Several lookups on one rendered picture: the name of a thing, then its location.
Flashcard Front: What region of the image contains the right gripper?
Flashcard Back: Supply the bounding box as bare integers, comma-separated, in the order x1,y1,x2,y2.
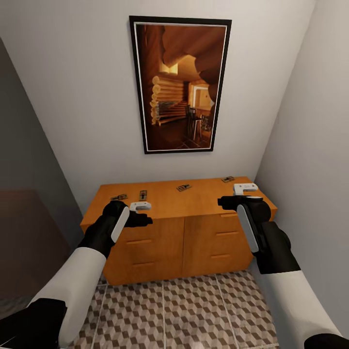
218,195,242,211

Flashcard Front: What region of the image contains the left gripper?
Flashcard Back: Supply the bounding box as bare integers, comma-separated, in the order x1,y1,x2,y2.
124,212,153,228

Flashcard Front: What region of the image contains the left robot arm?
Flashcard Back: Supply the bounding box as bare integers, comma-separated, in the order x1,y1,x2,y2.
0,200,153,349

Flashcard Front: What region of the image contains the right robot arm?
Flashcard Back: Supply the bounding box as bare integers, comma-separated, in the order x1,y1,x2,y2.
218,183,349,349

